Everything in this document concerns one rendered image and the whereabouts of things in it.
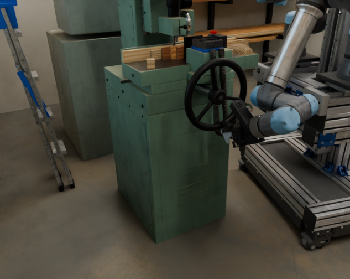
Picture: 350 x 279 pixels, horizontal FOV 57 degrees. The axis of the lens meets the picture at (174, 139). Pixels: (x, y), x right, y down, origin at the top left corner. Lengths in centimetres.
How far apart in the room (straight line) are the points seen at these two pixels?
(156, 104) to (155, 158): 25
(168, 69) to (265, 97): 42
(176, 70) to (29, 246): 118
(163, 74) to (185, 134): 31
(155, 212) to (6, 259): 77
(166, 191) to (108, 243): 44
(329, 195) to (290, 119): 93
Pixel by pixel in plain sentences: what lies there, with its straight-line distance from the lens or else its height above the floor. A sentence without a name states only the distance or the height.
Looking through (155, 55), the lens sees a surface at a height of 92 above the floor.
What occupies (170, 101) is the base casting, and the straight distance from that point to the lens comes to 137.
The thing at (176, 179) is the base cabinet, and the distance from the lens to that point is 155.
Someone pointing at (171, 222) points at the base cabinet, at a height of 11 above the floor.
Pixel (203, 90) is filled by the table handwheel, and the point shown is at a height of 82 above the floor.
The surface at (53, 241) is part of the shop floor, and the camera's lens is 188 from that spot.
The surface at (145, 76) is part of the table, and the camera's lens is 129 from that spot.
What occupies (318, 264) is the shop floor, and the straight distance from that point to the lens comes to 176.
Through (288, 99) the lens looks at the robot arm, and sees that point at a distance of 108.
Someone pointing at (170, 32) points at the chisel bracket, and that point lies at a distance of 145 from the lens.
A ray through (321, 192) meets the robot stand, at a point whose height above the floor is 21.
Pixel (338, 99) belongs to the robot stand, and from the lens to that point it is 153.
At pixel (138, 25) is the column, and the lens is 162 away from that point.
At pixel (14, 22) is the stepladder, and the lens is 192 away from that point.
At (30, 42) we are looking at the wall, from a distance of 370.
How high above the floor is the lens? 122
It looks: 26 degrees down
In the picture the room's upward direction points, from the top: 1 degrees counter-clockwise
